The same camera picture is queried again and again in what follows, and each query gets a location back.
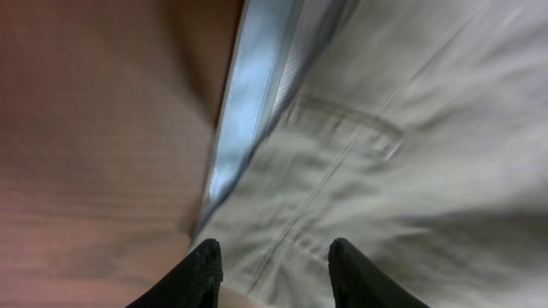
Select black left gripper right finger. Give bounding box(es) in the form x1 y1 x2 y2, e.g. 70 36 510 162
328 238 429 308

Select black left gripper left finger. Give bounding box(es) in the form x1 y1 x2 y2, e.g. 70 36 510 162
127 239 223 308

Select khaki green shorts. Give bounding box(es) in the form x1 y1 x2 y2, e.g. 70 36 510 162
200 0 547 307

